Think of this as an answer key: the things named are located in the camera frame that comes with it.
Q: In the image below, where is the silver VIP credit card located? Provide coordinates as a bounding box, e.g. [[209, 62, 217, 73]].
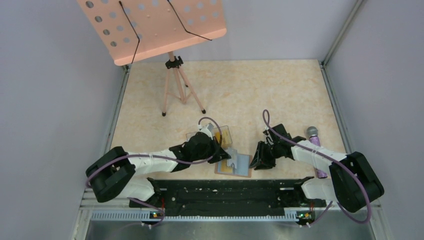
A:
[[226, 147, 238, 169]]

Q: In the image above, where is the pink music stand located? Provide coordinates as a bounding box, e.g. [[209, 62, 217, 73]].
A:
[[78, 0, 227, 103]]

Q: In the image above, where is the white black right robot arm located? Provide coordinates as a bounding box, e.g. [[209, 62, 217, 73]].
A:
[[250, 123, 385, 213]]

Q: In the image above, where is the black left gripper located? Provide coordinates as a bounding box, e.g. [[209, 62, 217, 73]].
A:
[[191, 136, 231, 164]]

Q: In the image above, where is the purple glitter microphone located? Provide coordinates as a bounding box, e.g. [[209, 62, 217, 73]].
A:
[[305, 126, 328, 179]]

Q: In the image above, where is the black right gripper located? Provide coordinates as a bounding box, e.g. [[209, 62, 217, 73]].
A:
[[250, 140, 282, 170]]

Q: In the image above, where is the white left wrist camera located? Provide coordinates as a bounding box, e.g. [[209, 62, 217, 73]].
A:
[[198, 123, 214, 139]]

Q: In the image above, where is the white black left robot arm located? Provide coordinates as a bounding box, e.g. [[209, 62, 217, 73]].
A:
[[85, 131, 231, 207]]

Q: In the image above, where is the yellow credit card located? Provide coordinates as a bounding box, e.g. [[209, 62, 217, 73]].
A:
[[216, 160, 234, 175], [214, 130, 233, 148]]

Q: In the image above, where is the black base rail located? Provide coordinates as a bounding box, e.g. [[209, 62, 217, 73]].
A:
[[146, 179, 326, 217]]

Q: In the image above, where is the clear plastic card box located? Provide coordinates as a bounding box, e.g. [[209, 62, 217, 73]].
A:
[[186, 123, 233, 149]]

